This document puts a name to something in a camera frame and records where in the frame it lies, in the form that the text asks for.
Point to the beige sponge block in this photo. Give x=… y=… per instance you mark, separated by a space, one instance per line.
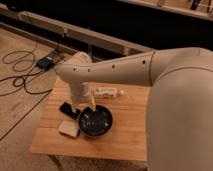
x=69 y=128

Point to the long wooden rail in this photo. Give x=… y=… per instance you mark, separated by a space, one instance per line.
x=78 y=33

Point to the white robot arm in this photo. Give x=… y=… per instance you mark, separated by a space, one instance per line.
x=179 y=114

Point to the blue power box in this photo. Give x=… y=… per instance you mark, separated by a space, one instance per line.
x=45 y=63

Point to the black bowl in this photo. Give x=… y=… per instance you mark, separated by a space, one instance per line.
x=95 y=123

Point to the black rectangular phone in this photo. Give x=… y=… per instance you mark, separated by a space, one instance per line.
x=66 y=109

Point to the white plastic bottle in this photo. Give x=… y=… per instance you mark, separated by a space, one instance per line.
x=107 y=92

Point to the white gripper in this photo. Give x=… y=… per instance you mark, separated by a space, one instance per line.
x=81 y=93

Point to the wooden table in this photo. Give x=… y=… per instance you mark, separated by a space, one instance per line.
x=114 y=128

